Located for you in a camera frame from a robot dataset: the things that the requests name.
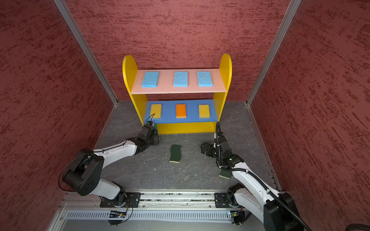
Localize dark green wavy sponge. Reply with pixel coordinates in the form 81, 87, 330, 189
169, 144, 182, 163
219, 170, 232, 179

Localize yellow sponge front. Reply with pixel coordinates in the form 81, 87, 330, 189
149, 104, 162, 119

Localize yellow sponge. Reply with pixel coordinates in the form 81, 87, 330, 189
149, 104, 162, 119
198, 105, 210, 118

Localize orange sponge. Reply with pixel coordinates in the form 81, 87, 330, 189
176, 104, 187, 118

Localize yellow sponge back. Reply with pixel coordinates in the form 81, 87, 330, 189
198, 105, 210, 118

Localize blue sponge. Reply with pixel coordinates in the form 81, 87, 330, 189
197, 71, 213, 87
173, 71, 188, 87
141, 71, 160, 88

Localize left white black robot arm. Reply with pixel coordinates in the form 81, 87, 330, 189
61, 121, 159, 208

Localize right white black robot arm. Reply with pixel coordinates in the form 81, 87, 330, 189
200, 133, 308, 231

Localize yellow shelf with coloured boards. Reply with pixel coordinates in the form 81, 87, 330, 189
122, 54, 232, 134

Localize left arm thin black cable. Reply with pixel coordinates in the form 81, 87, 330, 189
57, 113, 157, 193

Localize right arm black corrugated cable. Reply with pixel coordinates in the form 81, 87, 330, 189
215, 121, 313, 231

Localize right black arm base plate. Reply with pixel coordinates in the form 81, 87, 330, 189
214, 192, 234, 208

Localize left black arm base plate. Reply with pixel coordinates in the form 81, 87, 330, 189
100, 192, 141, 209

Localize aluminium rail frame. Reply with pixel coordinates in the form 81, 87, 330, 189
47, 189, 304, 231

